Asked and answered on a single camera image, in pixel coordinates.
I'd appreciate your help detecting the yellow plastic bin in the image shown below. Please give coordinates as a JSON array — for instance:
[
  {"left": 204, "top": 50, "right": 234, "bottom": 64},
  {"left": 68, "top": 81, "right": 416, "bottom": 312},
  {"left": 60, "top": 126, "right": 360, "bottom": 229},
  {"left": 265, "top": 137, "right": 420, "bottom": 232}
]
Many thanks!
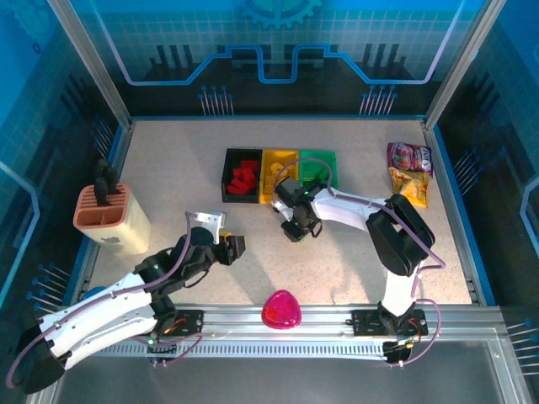
[{"left": 259, "top": 149, "right": 301, "bottom": 205}]

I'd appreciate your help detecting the green plastic bin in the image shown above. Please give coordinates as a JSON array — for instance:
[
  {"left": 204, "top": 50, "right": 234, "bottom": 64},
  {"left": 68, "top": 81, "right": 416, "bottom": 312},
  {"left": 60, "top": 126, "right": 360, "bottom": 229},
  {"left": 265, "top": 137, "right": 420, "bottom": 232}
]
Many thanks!
[{"left": 297, "top": 149, "right": 340, "bottom": 190}]

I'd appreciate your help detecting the pink triangular container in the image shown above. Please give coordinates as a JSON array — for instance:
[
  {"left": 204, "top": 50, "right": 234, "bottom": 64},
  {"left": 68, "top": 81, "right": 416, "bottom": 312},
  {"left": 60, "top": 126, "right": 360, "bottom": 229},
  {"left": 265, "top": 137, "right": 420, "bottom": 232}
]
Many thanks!
[{"left": 261, "top": 290, "right": 302, "bottom": 330}]

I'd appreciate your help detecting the black plastic bin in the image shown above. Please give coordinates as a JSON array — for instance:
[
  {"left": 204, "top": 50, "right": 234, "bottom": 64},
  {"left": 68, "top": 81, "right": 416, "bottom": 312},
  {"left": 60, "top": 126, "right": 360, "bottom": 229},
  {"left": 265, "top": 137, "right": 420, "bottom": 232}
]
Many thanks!
[{"left": 221, "top": 147, "right": 264, "bottom": 205}]

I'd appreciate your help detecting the pink and cream knife block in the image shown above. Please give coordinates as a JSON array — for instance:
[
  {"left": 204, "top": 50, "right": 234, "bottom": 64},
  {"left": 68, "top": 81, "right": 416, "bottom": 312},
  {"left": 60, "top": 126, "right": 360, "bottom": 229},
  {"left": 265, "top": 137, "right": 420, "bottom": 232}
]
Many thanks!
[{"left": 73, "top": 183, "right": 152, "bottom": 256}]

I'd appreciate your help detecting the yellow snack bag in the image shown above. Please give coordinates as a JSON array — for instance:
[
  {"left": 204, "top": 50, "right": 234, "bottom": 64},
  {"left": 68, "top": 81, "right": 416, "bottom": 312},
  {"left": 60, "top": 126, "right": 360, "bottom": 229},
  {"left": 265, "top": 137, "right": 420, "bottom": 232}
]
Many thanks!
[{"left": 389, "top": 167, "right": 430, "bottom": 210}]

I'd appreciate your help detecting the purple candy bag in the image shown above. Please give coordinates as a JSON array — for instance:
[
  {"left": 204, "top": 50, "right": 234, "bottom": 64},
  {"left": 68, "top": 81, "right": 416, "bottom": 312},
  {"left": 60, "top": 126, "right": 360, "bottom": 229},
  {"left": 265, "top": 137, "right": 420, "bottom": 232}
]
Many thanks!
[{"left": 386, "top": 141, "right": 435, "bottom": 176}]

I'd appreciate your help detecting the grey metal panel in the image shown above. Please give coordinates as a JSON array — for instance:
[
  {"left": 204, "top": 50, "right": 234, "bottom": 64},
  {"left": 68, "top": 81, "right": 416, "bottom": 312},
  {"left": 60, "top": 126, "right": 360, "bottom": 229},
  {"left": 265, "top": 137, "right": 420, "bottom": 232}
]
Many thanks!
[{"left": 29, "top": 357, "right": 506, "bottom": 404}]

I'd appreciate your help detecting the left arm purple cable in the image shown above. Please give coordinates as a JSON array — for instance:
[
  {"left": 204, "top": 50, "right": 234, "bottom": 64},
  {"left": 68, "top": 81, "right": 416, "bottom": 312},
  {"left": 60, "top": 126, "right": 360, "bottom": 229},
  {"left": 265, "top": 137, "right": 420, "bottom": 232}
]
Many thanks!
[{"left": 7, "top": 211, "right": 203, "bottom": 388}]

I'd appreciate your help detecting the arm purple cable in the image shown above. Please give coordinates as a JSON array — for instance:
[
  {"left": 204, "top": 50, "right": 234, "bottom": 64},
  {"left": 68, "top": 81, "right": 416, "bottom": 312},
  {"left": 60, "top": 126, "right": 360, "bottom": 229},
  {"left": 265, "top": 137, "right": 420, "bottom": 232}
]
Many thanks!
[
  {"left": 7, "top": 211, "right": 203, "bottom": 388},
  {"left": 275, "top": 157, "right": 446, "bottom": 367}
]

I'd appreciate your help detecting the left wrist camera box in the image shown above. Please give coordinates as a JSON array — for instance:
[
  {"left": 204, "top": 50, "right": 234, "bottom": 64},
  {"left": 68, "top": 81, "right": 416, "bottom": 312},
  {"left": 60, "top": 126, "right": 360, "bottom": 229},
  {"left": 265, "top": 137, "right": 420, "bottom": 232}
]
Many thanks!
[{"left": 195, "top": 211, "right": 228, "bottom": 243}]

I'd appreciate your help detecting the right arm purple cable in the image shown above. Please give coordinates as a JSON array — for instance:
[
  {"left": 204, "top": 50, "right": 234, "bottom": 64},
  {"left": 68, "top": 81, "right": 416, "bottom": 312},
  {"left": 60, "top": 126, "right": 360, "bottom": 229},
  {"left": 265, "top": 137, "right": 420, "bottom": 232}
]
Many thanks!
[{"left": 275, "top": 157, "right": 446, "bottom": 367}]

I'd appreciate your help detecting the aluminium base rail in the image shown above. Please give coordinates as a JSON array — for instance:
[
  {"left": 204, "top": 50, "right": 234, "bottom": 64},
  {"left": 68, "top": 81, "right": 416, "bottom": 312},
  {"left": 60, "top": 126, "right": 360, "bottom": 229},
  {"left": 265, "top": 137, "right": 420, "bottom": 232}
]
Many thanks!
[{"left": 52, "top": 302, "right": 506, "bottom": 342}]

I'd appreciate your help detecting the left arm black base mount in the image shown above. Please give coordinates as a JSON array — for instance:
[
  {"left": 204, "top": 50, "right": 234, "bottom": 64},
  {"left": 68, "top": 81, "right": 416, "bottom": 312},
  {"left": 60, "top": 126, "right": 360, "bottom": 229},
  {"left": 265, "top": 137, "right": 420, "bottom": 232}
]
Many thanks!
[{"left": 162, "top": 309, "right": 205, "bottom": 338}]

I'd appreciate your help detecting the slotted grey cable duct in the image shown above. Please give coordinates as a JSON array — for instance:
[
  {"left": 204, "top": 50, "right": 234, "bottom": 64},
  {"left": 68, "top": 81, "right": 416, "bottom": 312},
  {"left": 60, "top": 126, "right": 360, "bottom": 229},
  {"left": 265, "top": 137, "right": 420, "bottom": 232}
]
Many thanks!
[{"left": 100, "top": 343, "right": 388, "bottom": 358}]

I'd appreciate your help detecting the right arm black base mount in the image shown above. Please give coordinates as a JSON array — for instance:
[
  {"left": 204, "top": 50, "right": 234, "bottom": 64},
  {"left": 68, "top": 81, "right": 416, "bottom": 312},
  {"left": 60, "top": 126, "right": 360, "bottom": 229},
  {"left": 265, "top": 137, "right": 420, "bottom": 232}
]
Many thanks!
[{"left": 351, "top": 309, "right": 426, "bottom": 338}]

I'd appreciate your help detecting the aluminium side rail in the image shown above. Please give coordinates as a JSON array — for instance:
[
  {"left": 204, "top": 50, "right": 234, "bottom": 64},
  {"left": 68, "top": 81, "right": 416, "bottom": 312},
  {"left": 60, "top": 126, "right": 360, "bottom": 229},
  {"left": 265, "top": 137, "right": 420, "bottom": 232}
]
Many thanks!
[
  {"left": 62, "top": 121, "right": 136, "bottom": 306},
  {"left": 423, "top": 121, "right": 498, "bottom": 306}
]

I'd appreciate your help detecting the aluminium frame post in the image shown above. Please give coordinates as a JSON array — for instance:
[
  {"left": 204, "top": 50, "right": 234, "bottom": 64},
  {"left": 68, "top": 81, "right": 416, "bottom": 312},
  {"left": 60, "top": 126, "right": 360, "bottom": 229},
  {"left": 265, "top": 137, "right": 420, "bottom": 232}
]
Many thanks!
[
  {"left": 46, "top": 0, "right": 135, "bottom": 130},
  {"left": 423, "top": 0, "right": 509, "bottom": 130}
]

